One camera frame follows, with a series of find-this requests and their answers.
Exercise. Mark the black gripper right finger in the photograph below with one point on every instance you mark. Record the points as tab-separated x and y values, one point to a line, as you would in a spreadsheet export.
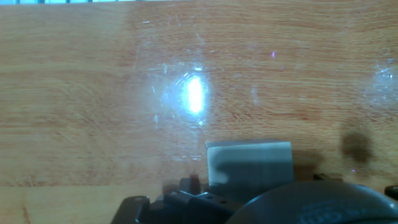
391	191

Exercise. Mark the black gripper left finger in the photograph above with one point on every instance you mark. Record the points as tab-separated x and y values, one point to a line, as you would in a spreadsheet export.
192	205

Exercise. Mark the light wooden cube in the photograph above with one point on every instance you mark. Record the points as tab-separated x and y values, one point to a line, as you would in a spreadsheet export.
258	165

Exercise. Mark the glossy brown wooden board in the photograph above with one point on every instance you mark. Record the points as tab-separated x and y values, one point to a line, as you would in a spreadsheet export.
93	124

